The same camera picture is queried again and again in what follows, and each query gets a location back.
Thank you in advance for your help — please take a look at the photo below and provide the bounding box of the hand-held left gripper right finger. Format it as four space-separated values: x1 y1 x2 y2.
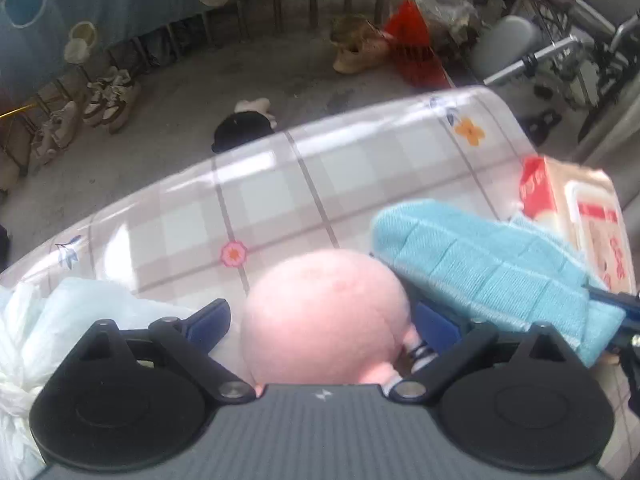
389 301 570 404

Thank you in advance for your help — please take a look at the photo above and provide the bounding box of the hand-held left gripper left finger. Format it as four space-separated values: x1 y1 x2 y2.
80 298 258 404

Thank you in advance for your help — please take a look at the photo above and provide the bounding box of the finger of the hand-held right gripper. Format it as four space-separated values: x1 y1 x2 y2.
585 285 640 311
606 312 640 357

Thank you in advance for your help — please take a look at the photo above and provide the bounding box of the blue knitted cloth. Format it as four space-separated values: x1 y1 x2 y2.
370 199 626 366

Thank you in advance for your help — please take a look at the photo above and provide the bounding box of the pink plush toy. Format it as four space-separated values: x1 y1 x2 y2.
240 247 426 396

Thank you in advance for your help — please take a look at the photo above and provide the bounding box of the red and white tissue packet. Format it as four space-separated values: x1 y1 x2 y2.
510 155 638 293

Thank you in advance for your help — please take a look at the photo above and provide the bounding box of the translucent plastic bag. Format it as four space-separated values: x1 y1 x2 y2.
0 277 201 471

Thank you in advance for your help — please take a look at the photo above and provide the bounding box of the plaid flowered tablecloth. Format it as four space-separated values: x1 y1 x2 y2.
0 86 546 361

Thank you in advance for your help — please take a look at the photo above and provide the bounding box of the black slipper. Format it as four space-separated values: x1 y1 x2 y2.
211 112 276 155

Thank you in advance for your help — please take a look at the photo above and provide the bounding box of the white plush slipper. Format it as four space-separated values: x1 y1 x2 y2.
234 97 273 116

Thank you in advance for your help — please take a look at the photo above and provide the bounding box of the brown and white sneaker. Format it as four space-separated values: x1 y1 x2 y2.
82 72 121 126
102 77 143 135

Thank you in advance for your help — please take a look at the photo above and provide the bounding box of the red plastic bag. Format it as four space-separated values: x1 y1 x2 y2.
382 0 451 90

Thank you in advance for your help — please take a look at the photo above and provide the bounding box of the beige shoe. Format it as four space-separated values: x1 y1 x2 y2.
332 37 391 75

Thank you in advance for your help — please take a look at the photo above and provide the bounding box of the wheelchair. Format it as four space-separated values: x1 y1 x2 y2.
380 0 640 146

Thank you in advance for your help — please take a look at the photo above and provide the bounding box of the yellow pole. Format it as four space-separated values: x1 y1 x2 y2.
0 104 38 121

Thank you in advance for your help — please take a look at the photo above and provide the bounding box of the olive shoe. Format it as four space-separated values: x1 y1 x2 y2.
330 14 383 46

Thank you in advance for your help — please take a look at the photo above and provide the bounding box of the clear plastic bag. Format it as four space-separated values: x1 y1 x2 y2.
410 0 481 46

